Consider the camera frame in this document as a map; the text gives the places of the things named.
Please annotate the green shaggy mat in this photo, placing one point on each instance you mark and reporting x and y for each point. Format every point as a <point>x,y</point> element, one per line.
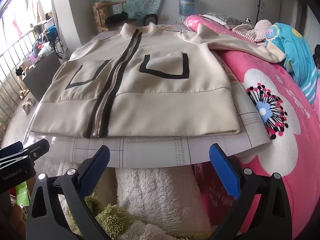
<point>112,217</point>

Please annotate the turquoise cartoon print blanket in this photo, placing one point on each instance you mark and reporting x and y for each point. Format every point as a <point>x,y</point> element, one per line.
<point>287,47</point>

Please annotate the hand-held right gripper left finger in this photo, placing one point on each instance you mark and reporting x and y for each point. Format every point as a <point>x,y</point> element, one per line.
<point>96,166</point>

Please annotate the grey lace-edged pillow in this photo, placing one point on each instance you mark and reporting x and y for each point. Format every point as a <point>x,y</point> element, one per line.
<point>220,18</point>

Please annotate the hanging beige garment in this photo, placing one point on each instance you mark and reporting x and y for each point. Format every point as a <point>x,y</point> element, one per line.
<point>37,8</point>

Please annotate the pile of household clutter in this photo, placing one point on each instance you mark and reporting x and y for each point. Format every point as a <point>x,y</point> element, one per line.
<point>41,50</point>

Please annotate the floral plastic table cover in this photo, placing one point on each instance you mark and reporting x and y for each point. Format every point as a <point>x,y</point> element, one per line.
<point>155,150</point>

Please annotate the wooden chair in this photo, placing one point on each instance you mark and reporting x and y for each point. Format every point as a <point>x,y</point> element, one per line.
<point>98,12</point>

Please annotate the pink checked cloth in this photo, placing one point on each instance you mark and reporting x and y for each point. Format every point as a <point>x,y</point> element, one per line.
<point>260,30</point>

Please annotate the beige slipper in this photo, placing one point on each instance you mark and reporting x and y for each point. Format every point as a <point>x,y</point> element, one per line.
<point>23,91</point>
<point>27,105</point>

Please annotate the dark cluttered side table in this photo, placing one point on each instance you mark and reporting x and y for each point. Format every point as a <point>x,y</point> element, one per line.
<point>42,75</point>

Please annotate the white fluffy blanket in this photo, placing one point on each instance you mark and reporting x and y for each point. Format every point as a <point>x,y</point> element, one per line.
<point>155,195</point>

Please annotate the metal window railing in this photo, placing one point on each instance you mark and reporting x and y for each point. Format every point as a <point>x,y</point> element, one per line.
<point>7,90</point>

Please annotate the hanging red garment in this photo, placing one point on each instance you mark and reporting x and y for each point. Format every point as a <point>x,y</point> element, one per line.
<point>18,23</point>

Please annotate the dark cloth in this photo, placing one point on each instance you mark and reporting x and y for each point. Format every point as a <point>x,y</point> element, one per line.
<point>317,56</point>

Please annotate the bicycle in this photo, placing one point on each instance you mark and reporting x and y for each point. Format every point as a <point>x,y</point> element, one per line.
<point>53,30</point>

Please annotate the round black fan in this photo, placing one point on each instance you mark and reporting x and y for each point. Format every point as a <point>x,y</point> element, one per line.
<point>150,20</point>

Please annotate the beige zip jacket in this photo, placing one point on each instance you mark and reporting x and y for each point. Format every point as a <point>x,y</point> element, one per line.
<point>162,100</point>

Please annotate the pink floral fleece blanket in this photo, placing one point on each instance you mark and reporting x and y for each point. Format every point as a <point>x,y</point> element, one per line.
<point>240,62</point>

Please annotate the blue water jug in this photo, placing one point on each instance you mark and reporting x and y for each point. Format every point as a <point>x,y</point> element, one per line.
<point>186,5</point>

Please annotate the white wall socket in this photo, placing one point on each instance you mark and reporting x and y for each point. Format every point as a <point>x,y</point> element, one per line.
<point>164,17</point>

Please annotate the green bag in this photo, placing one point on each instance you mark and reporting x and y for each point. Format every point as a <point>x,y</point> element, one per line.
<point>22,195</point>

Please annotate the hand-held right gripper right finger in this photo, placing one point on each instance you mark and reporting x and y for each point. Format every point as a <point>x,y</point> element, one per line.
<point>225,171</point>

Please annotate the black bag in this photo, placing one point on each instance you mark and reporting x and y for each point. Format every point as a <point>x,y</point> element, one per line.
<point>118,17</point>

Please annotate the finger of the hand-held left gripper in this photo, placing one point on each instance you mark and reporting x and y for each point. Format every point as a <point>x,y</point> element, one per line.
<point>37,150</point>
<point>12,148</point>

